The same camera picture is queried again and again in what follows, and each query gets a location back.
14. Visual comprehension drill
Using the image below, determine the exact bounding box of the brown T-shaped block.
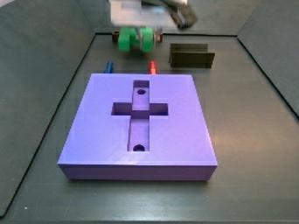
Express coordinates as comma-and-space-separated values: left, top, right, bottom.
113, 30, 165, 43

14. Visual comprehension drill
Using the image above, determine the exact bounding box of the black angled fixture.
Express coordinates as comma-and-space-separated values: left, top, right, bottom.
170, 43, 215, 68

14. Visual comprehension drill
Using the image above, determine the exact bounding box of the red peg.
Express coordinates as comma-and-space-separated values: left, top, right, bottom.
150, 61, 157, 74

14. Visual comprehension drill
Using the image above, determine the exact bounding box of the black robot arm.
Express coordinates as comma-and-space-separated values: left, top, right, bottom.
109, 0, 198, 30

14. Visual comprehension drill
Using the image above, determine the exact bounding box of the purple board with cross slot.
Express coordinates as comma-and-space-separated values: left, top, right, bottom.
59, 73, 218, 180

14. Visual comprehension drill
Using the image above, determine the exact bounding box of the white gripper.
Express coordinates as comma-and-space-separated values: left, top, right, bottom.
109, 0, 174, 28

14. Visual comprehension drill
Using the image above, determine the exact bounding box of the blue peg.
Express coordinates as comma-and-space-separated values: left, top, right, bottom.
105, 61, 114, 74

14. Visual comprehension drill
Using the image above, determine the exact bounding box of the green U-shaped block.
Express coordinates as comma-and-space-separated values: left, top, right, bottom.
118, 27, 155, 53

